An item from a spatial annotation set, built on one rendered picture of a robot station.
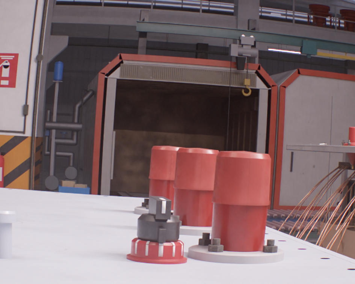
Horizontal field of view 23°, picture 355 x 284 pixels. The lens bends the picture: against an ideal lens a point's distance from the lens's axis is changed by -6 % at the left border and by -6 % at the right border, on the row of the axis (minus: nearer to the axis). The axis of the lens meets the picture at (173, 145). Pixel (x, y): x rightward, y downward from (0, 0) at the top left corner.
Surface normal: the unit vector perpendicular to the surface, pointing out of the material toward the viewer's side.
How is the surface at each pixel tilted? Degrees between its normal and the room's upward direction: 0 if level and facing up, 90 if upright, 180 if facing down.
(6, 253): 90
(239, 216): 90
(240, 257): 90
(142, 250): 88
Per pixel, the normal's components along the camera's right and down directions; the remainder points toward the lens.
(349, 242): -0.97, -0.06
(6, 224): 0.76, 0.04
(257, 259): 0.38, 0.02
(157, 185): -0.47, -0.02
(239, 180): -0.20, -0.03
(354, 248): -0.86, -0.05
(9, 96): 0.14, 0.01
